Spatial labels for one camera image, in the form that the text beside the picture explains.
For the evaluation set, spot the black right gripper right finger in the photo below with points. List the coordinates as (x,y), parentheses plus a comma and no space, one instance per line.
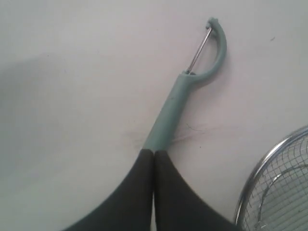
(177,206)

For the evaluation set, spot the teal handled vegetable peeler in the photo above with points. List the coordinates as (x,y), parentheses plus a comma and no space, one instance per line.
(167,121)

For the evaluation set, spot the oval wire mesh basket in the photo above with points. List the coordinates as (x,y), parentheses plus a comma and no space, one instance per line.
(275,195)

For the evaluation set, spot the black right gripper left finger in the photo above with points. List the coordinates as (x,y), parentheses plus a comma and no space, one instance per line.
(129,207)

